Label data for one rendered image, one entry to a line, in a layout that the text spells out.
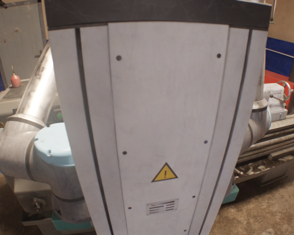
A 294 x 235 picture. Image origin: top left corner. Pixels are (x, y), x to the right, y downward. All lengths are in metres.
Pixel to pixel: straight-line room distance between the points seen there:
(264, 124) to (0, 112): 1.31
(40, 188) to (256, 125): 1.27
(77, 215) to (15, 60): 4.21
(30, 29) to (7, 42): 0.56
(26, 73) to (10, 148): 4.06
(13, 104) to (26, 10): 3.34
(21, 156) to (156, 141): 0.39
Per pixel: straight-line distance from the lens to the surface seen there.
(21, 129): 0.65
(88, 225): 0.72
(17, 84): 1.50
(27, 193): 1.47
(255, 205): 2.42
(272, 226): 2.34
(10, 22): 4.58
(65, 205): 0.64
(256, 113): 0.72
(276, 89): 2.14
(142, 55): 0.29
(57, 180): 0.56
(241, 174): 1.67
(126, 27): 0.28
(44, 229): 2.00
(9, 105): 1.29
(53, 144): 0.53
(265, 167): 2.27
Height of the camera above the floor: 1.75
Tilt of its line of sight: 29 degrees down
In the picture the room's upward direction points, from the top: straight up
